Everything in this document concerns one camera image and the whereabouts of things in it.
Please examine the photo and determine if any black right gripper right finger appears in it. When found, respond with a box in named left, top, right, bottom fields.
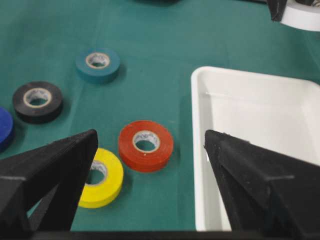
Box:
left=204, top=130, right=320, bottom=240

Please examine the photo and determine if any black tape roll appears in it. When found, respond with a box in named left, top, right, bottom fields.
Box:
left=12, top=81, right=63, bottom=124

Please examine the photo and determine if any teal tape roll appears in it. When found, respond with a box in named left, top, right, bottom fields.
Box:
left=75, top=47, right=121, bottom=84

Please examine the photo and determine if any white tape roll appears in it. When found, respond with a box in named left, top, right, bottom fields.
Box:
left=280, top=0, right=320, bottom=32

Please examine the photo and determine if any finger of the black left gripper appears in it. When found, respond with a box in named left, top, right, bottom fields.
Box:
left=266, top=0, right=287, bottom=22

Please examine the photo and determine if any yellow tape roll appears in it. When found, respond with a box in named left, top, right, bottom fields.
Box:
left=78, top=147, right=124, bottom=209

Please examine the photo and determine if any blue tape roll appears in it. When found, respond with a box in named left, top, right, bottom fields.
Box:
left=0, top=107, right=14, bottom=152

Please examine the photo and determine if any red tape roll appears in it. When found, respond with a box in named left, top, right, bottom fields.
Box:
left=118, top=120, right=174, bottom=173

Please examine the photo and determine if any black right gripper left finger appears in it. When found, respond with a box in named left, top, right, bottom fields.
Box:
left=0, top=129, right=98, bottom=239

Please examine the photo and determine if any white plastic case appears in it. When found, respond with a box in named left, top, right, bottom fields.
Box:
left=191, top=66, right=320, bottom=231

